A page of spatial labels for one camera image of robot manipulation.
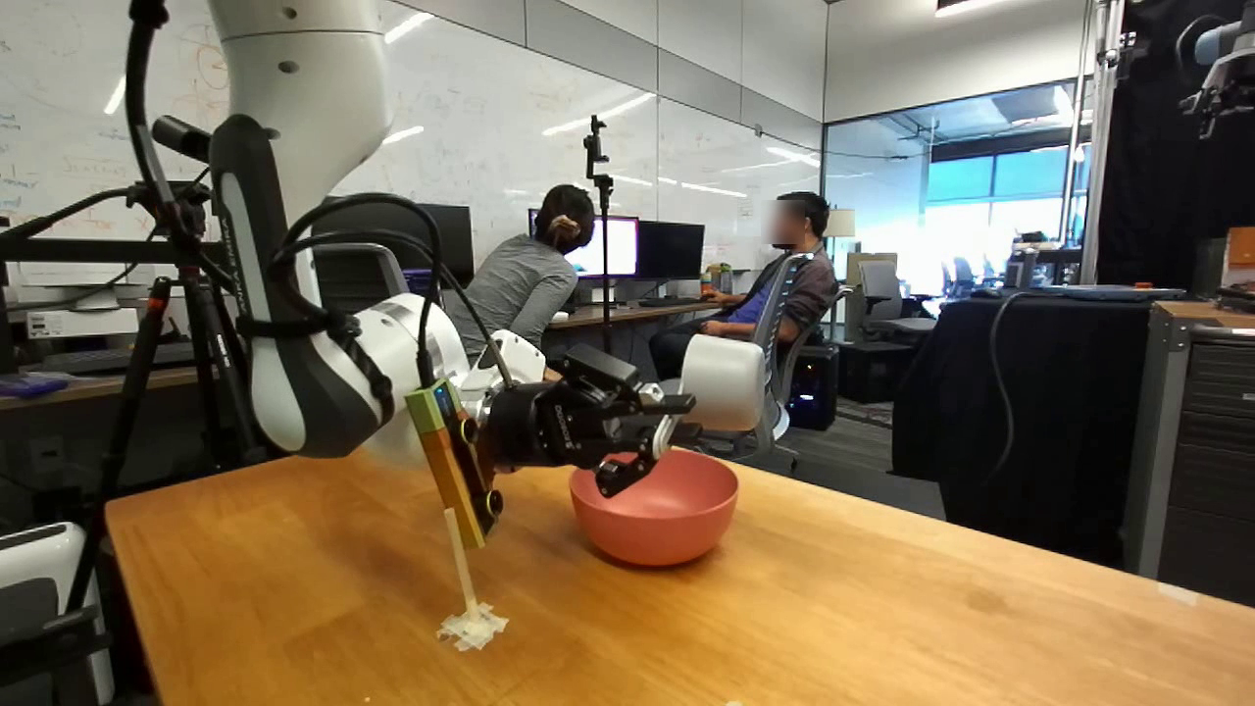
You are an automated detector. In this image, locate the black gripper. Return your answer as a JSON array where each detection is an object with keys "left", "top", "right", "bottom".
[{"left": 475, "top": 346, "right": 699, "bottom": 503}]

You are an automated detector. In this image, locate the small grey pot with handle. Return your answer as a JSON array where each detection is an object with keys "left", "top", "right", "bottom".
[{"left": 643, "top": 329, "right": 778, "bottom": 461}]

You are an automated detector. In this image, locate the peach plastic bowl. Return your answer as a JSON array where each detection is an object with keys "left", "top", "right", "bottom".
[{"left": 569, "top": 448, "right": 744, "bottom": 573}]

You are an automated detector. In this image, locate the person in grey shirt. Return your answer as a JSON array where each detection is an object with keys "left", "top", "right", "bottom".
[{"left": 442, "top": 179, "right": 604, "bottom": 358}]

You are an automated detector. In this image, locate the bright desk monitor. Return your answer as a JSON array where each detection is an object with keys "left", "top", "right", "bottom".
[{"left": 560, "top": 211, "right": 643, "bottom": 282}]

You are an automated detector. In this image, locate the dark desk monitor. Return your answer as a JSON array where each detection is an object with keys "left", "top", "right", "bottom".
[{"left": 635, "top": 217, "right": 709, "bottom": 287}]

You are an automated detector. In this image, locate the thin black stand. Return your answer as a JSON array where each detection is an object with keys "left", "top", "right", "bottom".
[{"left": 579, "top": 113, "right": 618, "bottom": 317}]

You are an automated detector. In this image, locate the bearded seated man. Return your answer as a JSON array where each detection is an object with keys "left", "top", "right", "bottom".
[{"left": 702, "top": 188, "right": 838, "bottom": 350}]

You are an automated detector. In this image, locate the black monitor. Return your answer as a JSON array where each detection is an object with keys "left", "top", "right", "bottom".
[{"left": 311, "top": 193, "right": 480, "bottom": 295}]

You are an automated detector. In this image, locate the black draped table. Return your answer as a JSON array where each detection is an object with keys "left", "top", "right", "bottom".
[{"left": 893, "top": 287, "right": 1156, "bottom": 542}]

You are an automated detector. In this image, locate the wooden side desk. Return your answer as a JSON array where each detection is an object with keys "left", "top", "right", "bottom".
[{"left": 0, "top": 339, "right": 252, "bottom": 415}]

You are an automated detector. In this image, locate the grey metal tool cabinet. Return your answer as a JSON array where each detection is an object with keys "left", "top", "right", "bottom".
[{"left": 1124, "top": 299, "right": 1255, "bottom": 609}]

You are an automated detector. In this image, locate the white and black chair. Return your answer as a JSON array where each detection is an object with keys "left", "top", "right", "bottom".
[{"left": 0, "top": 519, "right": 115, "bottom": 706}]

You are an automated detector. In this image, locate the orange green wrist camera mount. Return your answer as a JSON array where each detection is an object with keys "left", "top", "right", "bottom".
[{"left": 404, "top": 380, "right": 506, "bottom": 549}]

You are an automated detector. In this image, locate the black camera tripod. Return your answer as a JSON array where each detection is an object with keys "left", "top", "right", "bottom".
[{"left": 0, "top": 171, "right": 268, "bottom": 621}]

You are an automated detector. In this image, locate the black bar camera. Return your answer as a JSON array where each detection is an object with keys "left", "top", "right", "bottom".
[{"left": 150, "top": 113, "right": 220, "bottom": 169}]

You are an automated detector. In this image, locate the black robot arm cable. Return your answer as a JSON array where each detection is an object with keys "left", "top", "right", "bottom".
[{"left": 123, "top": 0, "right": 513, "bottom": 394}]

